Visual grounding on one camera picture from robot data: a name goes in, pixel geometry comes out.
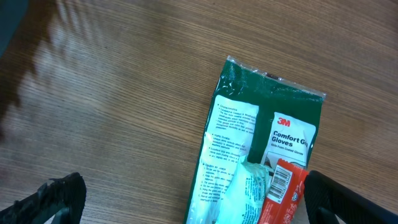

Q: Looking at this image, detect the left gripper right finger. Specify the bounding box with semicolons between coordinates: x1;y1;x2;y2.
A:
304;170;397;224

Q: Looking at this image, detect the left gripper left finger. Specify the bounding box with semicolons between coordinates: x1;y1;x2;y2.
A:
1;172;86;224

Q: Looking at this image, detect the red snack stick wrapper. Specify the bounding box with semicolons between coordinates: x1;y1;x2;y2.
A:
258;159;308;224

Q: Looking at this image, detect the mint green sachet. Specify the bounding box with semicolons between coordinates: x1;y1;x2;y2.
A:
215;156;271;224

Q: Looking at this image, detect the green 3M gloves package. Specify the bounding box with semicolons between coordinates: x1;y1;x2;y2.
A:
184;57;326;223

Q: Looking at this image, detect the grey plastic mesh basket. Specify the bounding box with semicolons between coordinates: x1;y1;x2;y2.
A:
0;0;29;55

